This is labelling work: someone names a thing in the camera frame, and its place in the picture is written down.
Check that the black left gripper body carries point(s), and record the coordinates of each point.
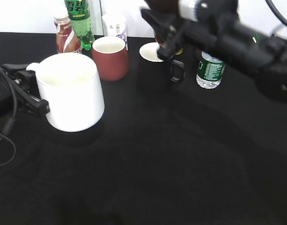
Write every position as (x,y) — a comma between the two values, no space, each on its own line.
(7,91)

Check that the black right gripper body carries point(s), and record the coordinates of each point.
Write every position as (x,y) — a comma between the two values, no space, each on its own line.
(209,24)

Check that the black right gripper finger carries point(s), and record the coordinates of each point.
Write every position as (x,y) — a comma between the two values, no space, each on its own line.
(169,29)

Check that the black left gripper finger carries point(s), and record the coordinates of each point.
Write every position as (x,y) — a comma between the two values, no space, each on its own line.
(19,71)
(28,103)

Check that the white ceramic mug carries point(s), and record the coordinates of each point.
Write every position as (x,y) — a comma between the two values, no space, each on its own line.
(70,83)

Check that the cola bottle red label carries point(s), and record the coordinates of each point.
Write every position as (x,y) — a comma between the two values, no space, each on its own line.
(164,6)

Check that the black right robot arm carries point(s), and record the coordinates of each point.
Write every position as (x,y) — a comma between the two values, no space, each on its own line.
(263,59)

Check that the green Sprite bottle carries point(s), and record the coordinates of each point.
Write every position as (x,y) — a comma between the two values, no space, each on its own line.
(79,13)

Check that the black ceramic mug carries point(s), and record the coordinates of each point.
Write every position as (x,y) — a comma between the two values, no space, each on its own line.
(156,75)

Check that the clear water bottle green label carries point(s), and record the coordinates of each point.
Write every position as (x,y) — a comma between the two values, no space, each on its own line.
(210,71)

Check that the brown Nescafe coffee bottle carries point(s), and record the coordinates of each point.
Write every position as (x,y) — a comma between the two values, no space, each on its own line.
(66,39)

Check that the white milk carton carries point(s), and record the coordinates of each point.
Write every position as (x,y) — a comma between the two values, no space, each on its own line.
(114,25)

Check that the red ceramic mug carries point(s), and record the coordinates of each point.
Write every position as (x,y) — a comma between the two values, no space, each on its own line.
(111,58)

